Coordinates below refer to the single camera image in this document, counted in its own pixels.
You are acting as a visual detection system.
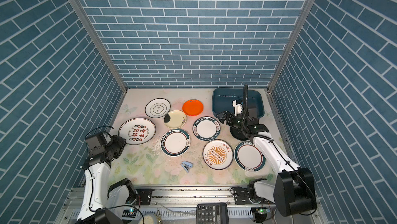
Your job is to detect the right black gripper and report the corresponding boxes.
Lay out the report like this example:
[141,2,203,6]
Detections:
[216,110,248,131]

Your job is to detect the white plate orange sunburst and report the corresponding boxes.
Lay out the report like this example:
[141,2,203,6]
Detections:
[203,139,234,170]

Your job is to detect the white plate red characters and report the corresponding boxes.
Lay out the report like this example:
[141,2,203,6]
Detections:
[118,118,156,145]

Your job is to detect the white plate green red rim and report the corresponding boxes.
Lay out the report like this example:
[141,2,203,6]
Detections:
[160,129,191,157]

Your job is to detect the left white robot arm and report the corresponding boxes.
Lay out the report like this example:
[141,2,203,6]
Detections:
[77,131,138,224]

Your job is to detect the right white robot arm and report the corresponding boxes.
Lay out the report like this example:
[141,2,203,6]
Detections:
[216,110,317,217]

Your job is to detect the teal plastic bin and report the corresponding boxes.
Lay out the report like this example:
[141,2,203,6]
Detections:
[212,88,265,118]

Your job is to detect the small black plate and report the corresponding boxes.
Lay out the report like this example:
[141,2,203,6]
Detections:
[230,127,249,141]

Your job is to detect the white plate hao shi rim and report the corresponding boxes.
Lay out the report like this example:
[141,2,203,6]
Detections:
[192,116,221,141]

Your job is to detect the small orange plate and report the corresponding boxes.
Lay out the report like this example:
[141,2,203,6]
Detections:
[183,100,204,116]

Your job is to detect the cream plate black brushstroke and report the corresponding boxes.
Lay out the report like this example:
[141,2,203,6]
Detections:
[163,110,187,129]

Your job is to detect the small blue stapler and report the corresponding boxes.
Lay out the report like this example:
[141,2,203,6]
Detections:
[181,161,193,172]

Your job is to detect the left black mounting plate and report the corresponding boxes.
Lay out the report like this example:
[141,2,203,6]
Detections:
[136,188,154,206]

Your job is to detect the black mounting plate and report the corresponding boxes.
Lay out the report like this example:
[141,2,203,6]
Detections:
[136,188,154,206]
[230,186,253,205]

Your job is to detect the white plate green cloud motif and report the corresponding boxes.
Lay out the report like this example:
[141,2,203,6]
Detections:
[145,98,171,118]

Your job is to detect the green circuit board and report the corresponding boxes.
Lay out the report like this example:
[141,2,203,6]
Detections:
[122,209,140,220]

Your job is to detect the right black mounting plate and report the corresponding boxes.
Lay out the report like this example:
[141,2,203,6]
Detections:
[230,186,253,205]

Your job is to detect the round white clock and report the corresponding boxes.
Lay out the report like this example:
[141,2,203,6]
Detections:
[138,213,160,224]

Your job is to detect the black calculator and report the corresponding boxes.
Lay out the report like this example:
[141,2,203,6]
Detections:
[195,203,229,224]

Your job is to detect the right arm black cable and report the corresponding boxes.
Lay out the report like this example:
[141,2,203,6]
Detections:
[240,83,311,194]

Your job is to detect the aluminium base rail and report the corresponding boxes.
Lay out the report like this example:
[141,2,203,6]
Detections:
[61,185,320,209]

